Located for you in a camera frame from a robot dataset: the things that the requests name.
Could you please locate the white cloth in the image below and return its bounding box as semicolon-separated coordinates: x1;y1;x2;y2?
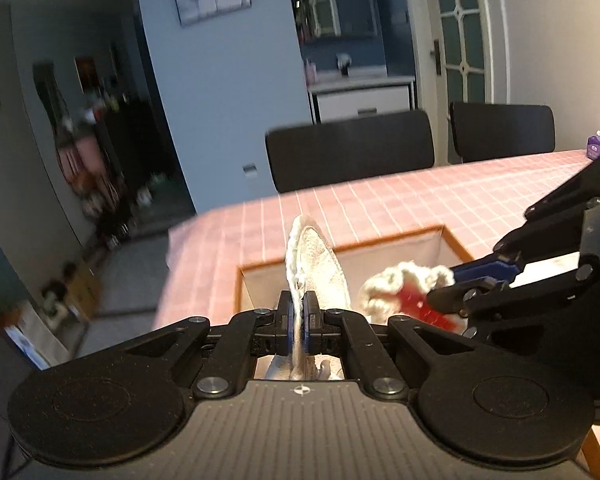
265;214;351;380

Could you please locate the white chunky yarn piece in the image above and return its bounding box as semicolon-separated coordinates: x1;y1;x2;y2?
355;261;467;334

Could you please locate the orange storage box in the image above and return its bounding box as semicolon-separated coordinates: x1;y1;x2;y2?
233;224;474;313

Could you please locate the black chair right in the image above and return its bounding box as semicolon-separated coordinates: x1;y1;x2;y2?
450;102;556;162

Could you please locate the black chair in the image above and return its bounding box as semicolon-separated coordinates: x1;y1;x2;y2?
450;102;556;162
265;110;434;193

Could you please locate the purple tissue pack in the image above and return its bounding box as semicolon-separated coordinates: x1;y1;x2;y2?
585;130;600;160

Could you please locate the black chair left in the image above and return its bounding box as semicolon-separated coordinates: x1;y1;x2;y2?
265;110;434;193

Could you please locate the white cabinet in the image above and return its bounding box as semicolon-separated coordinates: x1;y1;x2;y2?
308;76;417;124

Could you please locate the dark shelf cabinet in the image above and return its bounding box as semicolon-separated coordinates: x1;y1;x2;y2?
32;56;176;245

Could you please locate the white glass door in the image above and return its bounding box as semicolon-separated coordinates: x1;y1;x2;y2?
419;0;512;111

